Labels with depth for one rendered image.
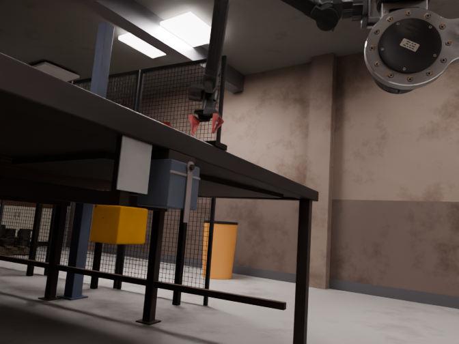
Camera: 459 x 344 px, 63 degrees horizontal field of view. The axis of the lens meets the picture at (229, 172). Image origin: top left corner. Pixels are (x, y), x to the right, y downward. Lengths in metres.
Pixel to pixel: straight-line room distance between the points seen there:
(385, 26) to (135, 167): 0.69
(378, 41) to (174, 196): 0.63
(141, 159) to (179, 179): 0.13
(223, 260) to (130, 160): 4.08
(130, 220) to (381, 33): 0.74
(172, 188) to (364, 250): 4.04
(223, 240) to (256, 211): 0.82
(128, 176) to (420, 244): 4.12
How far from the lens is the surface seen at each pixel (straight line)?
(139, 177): 0.90
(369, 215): 4.84
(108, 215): 0.84
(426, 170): 4.79
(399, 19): 1.08
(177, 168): 0.97
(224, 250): 4.89
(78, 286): 3.47
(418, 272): 4.74
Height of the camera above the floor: 0.67
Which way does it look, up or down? 8 degrees up
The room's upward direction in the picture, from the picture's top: 4 degrees clockwise
